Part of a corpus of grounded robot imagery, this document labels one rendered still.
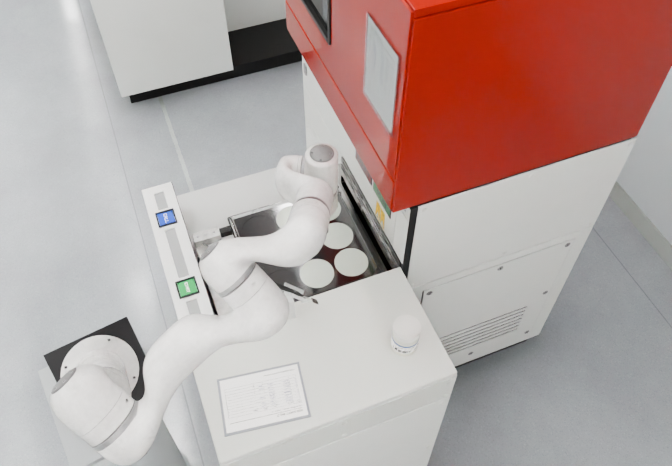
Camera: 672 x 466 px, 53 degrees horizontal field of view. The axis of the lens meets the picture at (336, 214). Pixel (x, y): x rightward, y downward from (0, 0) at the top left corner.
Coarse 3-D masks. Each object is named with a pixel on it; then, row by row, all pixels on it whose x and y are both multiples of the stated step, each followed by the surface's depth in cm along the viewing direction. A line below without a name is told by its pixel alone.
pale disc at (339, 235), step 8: (336, 224) 207; (344, 224) 207; (328, 232) 205; (336, 232) 205; (344, 232) 205; (352, 232) 205; (328, 240) 203; (336, 240) 203; (344, 240) 203; (336, 248) 201
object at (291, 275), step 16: (272, 208) 211; (240, 224) 207; (256, 224) 207; (272, 224) 207; (352, 224) 207; (352, 240) 203; (320, 256) 200; (368, 256) 200; (272, 272) 196; (288, 272) 196; (336, 272) 196; (368, 272) 196; (304, 288) 193; (320, 288) 193
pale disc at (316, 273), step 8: (304, 264) 198; (312, 264) 198; (320, 264) 198; (328, 264) 198; (304, 272) 196; (312, 272) 196; (320, 272) 196; (328, 272) 196; (304, 280) 194; (312, 280) 194; (320, 280) 194; (328, 280) 194
